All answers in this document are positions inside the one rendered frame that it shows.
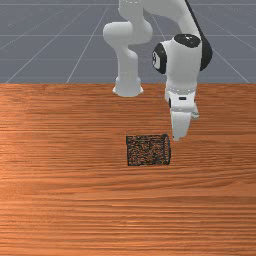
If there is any dark mesh basket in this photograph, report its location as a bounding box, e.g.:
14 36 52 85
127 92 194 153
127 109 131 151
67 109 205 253
125 133 172 167

